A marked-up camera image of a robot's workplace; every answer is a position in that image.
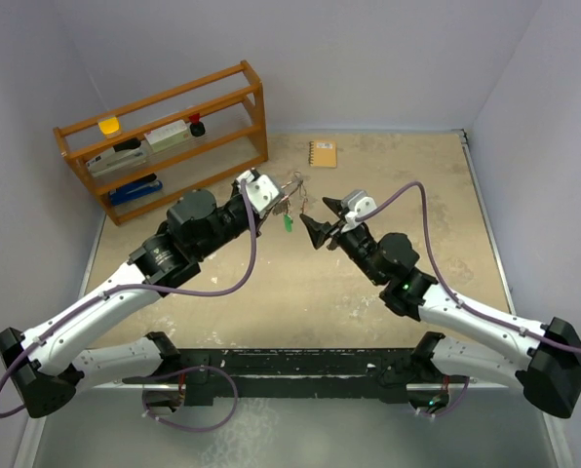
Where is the white box on shelf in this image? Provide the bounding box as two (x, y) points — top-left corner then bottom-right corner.
(144, 120), (190, 152)

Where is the brown spiral notebook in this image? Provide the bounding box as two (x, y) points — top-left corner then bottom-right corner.
(308, 140), (337, 169)

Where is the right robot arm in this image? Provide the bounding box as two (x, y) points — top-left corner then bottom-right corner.
(300, 192), (581, 419)

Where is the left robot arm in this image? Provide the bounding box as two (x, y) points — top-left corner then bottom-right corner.
(0, 172), (283, 418)

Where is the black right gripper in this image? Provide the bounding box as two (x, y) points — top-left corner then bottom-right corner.
(300, 196), (385, 285)

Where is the yellow sticky note pad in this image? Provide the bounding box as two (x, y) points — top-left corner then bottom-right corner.
(97, 115), (122, 138)

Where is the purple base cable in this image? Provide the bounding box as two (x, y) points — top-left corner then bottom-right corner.
(141, 360), (241, 432)
(414, 370), (473, 421)

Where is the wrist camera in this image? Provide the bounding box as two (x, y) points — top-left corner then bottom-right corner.
(235, 168), (285, 217)
(341, 190), (377, 232)

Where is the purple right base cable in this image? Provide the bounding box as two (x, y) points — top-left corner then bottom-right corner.
(414, 370), (473, 421)

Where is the white black stapler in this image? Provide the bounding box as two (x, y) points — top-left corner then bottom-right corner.
(86, 140), (151, 177)

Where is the blue stapler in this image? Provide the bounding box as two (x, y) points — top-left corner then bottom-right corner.
(109, 174), (163, 206)

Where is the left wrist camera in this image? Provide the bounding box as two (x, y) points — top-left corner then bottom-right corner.
(235, 168), (285, 217)

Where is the large silver keyring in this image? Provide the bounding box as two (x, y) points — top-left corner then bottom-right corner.
(272, 171), (308, 215)

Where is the green plastic key tag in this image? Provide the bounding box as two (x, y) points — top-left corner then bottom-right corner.
(284, 214), (293, 233)

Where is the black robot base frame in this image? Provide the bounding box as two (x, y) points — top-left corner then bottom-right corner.
(124, 347), (465, 406)

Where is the orange wooden shelf rack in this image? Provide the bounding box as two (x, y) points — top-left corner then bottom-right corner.
(54, 60), (268, 226)

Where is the black red stamp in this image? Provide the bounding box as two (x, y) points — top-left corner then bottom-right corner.
(188, 113), (206, 137)

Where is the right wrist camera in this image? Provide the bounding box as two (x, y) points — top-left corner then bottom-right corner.
(341, 190), (377, 232)

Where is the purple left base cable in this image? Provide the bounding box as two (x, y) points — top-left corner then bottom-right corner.
(141, 360), (241, 432)

